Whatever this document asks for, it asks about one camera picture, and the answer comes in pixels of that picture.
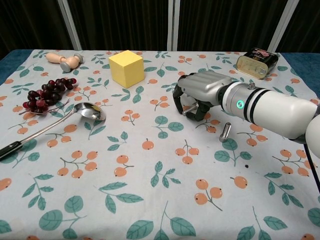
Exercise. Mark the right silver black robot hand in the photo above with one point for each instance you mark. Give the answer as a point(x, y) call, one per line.
point(202, 85)

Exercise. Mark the metal bolt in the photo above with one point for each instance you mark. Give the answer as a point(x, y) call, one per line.
point(225, 131)
point(188, 110)

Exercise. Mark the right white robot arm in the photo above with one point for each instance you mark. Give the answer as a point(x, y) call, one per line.
point(275, 107)

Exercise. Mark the black gold meat tin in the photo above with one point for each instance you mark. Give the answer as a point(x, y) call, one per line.
point(257, 63)

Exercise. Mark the black pleated curtain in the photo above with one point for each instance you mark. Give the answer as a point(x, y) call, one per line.
point(225, 25)
point(30, 25)
point(122, 25)
point(305, 25)

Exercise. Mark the yellow cube block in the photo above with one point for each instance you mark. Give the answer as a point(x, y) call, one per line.
point(126, 68)

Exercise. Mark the floral print tablecloth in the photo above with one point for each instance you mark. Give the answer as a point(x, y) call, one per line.
point(140, 175)

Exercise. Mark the wooden toy mallet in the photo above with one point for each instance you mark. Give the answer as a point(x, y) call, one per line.
point(71, 62)

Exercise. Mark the dark red grape bunch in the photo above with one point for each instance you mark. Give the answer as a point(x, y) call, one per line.
point(50, 92)

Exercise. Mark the blue covered table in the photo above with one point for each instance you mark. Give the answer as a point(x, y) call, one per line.
point(10, 57)

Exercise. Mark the aluminium frame post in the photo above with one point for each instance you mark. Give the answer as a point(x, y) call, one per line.
point(173, 25)
point(280, 25)
point(68, 25)

